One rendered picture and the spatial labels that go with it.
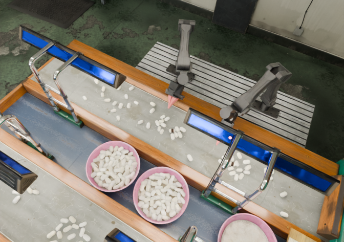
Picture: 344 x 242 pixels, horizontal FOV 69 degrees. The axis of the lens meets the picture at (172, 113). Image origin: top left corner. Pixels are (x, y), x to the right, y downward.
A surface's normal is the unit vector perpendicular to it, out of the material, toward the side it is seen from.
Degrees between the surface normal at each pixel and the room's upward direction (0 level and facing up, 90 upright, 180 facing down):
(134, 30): 0
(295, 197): 0
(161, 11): 0
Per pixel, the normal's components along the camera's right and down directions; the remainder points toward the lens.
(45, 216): 0.05, -0.55
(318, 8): -0.47, 0.73
